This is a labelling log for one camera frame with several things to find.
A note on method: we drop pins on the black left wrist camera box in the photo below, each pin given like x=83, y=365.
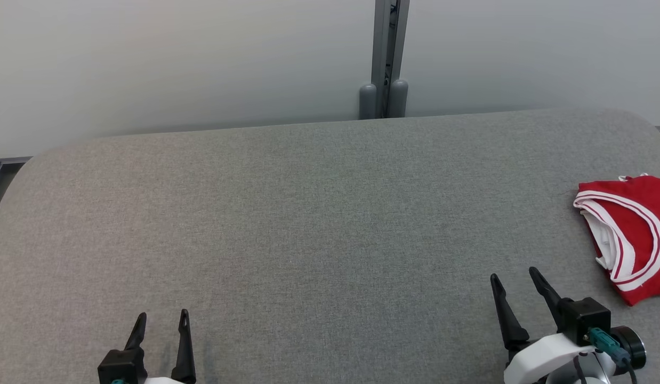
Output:
x=119, y=365

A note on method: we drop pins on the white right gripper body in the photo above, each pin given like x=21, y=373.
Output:
x=532, y=362

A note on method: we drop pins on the grey metal partition post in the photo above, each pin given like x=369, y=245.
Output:
x=386, y=53

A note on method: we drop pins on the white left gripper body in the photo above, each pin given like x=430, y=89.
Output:
x=164, y=381

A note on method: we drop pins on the teal right camera connector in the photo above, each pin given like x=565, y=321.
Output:
x=604, y=344

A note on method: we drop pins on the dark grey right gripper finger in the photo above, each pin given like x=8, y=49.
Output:
x=551, y=301
x=511, y=328

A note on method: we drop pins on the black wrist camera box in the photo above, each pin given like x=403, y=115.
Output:
x=586, y=320
x=119, y=365

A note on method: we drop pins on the red white-sleeved T-shirt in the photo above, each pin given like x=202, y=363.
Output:
x=639, y=234

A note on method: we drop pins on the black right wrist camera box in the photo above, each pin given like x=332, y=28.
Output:
x=586, y=320

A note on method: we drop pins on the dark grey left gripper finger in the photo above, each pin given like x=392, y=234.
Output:
x=137, y=338
x=184, y=357

